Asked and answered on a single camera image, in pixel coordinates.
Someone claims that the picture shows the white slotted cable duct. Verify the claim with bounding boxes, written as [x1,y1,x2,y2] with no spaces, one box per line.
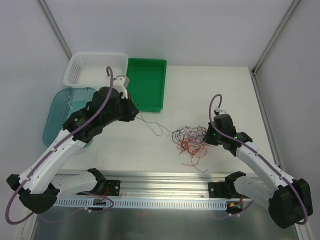
[54,197,227,211]

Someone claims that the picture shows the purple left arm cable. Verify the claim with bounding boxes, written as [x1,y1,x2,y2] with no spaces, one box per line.
[5,66,115,225]

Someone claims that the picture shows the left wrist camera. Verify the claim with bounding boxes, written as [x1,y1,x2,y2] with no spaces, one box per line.
[113,75,130,99]

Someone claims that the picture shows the teal transparent plastic bin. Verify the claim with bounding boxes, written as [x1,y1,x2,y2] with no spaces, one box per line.
[42,87,96,147]

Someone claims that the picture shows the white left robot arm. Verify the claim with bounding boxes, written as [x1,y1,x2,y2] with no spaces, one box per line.
[6,86,139,214]

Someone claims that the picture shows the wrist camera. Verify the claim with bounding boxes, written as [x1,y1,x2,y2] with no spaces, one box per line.
[213,107,227,116]
[113,75,130,99]

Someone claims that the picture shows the white perforated plastic basket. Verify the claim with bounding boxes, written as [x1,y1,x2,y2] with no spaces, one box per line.
[63,52,128,89]

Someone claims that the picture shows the purple thin wire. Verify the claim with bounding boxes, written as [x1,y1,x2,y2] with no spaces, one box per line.
[171,126,210,173]

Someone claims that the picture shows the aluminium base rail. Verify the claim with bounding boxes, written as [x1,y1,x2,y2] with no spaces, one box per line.
[53,169,261,201]

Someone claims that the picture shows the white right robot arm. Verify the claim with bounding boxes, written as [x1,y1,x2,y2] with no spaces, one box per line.
[203,113,313,229]

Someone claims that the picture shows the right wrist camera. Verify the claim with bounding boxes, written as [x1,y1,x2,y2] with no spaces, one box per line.
[213,107,227,116]

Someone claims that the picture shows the black thin wire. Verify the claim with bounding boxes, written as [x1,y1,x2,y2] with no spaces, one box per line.
[134,116,173,137]

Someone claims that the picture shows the green plastic tray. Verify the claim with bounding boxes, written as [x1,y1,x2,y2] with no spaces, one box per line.
[126,58,167,113]

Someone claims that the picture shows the orange thin wire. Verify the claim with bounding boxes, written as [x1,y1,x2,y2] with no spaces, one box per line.
[176,139,208,168]

